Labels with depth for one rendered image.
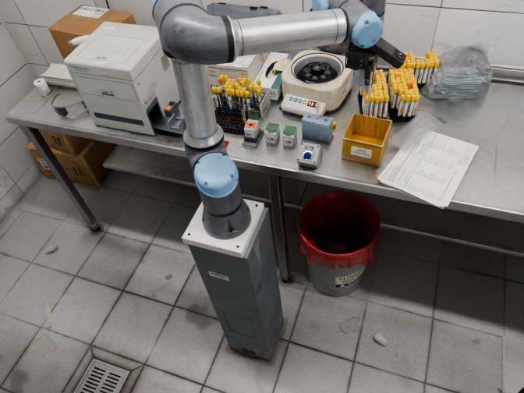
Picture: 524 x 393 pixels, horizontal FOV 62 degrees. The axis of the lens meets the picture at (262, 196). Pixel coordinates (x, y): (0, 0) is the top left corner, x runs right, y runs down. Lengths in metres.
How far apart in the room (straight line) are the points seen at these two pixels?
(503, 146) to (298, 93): 0.73
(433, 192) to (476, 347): 0.96
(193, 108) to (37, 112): 1.06
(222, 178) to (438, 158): 0.75
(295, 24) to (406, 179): 0.69
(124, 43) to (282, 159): 0.70
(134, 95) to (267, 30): 0.77
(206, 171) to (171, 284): 1.24
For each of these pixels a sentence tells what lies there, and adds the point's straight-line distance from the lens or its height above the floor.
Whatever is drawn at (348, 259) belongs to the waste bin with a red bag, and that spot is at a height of 0.41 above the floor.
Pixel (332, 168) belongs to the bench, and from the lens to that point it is 1.51.
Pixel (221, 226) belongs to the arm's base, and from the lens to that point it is 1.28.
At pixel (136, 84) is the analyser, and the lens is 1.61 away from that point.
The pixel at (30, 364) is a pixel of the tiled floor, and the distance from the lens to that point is 2.46.
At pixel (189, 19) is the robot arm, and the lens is 0.97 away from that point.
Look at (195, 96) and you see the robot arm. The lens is 1.16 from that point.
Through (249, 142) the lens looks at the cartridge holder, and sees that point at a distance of 1.60.
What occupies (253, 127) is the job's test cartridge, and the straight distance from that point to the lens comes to 1.56.
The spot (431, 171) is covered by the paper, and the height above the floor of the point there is 0.89.
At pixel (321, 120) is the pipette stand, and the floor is 0.98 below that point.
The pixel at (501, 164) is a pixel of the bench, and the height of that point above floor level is 0.88.
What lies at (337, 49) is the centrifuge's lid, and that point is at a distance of 1.86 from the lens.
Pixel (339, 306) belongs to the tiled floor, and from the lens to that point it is 2.19.
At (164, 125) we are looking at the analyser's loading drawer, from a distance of 1.71.
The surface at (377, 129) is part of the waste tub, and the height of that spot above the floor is 0.93.
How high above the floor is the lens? 1.97
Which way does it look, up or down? 50 degrees down
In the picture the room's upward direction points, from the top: 9 degrees counter-clockwise
